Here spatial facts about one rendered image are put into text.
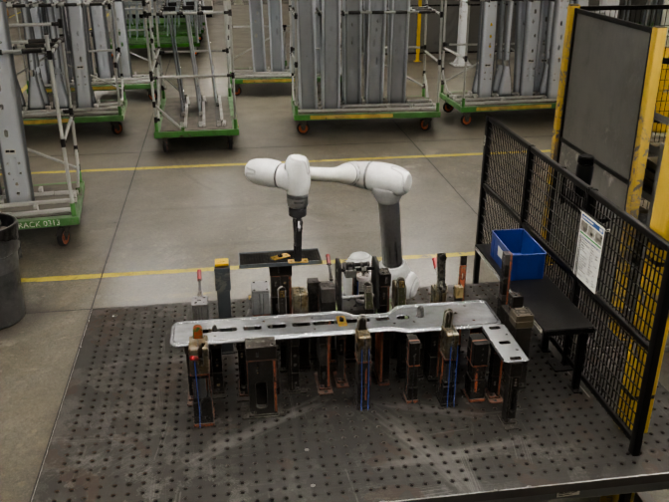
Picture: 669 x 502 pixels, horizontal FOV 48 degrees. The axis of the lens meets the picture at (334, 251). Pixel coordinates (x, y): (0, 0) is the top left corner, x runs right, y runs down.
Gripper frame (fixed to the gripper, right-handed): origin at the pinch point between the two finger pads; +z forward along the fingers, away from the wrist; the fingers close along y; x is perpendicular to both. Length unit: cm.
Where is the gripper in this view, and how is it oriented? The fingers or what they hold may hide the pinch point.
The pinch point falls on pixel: (297, 252)
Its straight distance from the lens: 314.4
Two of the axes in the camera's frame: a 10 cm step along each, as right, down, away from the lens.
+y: 1.6, 3.9, -9.1
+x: 9.9, -0.4, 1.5
